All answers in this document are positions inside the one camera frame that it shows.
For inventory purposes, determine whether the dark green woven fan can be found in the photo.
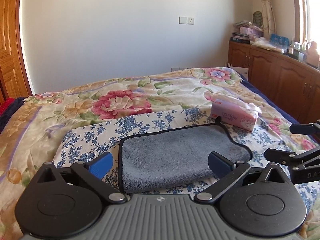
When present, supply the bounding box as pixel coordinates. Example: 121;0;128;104
252;11;263;28

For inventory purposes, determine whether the pink box on cabinet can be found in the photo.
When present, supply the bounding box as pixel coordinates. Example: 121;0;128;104
240;25;264;42

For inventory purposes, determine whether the red and navy blanket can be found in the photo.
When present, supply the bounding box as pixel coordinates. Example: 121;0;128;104
0;97;25;133

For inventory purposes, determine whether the dark books stack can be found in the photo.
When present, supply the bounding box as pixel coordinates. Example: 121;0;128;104
230;32;250;44

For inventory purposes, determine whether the wooden sideboard cabinet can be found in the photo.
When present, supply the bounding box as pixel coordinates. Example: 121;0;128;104
228;41;319;124

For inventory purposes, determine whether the purple and grey microfibre towel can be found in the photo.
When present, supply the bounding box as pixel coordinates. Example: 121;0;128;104
118;123;253;193

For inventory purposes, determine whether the floral beige bed quilt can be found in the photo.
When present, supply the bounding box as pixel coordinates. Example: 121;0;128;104
0;66;320;240

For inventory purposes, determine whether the blue packet on cabinet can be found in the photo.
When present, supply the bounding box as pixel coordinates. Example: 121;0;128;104
270;34;290;49

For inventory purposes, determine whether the wooden door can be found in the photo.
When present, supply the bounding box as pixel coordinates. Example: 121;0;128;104
1;0;31;102

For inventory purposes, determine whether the pink cotton tissue pack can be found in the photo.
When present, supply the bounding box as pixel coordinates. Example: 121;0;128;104
210;99;262;132

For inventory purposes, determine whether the blue floral white cloth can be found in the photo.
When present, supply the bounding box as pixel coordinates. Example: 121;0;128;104
52;107;318;213

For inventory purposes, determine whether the white wall switch socket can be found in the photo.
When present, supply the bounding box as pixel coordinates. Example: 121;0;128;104
179;16;194;25

